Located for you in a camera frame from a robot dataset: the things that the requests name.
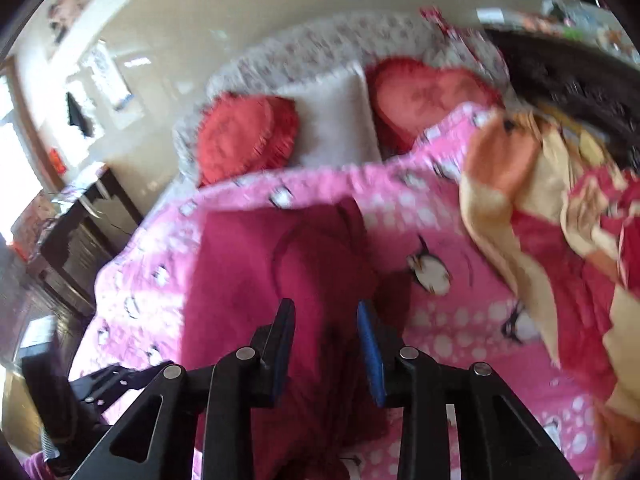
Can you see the cluttered bedside things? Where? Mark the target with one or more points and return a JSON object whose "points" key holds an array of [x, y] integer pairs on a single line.
{"points": [[585, 22]]}

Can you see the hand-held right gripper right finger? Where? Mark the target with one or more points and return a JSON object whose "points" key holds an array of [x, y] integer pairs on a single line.
{"points": [[372, 355]]}

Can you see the black wall hanging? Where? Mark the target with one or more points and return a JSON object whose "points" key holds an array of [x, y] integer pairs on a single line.
{"points": [[80, 112]]}

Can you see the pink penguin blanket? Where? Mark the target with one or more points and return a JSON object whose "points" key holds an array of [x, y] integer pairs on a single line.
{"points": [[440, 210]]}

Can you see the white wall calendar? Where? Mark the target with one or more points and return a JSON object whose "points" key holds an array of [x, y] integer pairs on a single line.
{"points": [[107, 75]]}

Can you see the orange floral quilt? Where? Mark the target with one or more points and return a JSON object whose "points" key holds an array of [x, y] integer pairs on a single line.
{"points": [[565, 270]]}

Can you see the dark carved wooden headboard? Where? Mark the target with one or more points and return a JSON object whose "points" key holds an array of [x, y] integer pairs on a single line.
{"points": [[575, 90]]}

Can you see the white box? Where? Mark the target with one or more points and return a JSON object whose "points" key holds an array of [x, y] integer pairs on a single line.
{"points": [[491, 15]]}

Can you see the red ruffled heart pillow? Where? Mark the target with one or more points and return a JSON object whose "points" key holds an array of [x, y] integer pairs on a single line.
{"points": [[240, 140], [425, 100]]}

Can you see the dark wooden desk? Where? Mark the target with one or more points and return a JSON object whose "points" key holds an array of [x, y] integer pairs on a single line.
{"points": [[75, 245]]}

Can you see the wall poster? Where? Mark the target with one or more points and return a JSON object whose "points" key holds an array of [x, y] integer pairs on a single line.
{"points": [[70, 10]]}

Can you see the white pillow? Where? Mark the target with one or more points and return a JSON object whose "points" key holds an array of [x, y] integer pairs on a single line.
{"points": [[335, 115]]}

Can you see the floral bolster pillow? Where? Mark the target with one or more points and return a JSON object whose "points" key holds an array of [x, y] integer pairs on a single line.
{"points": [[320, 45]]}

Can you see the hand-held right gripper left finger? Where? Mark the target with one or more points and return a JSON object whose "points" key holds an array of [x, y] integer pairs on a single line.
{"points": [[280, 360]]}

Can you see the dark red sweater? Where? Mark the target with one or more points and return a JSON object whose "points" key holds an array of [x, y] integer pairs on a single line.
{"points": [[320, 270]]}

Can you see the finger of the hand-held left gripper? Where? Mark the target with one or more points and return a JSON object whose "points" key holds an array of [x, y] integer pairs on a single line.
{"points": [[110, 382]]}

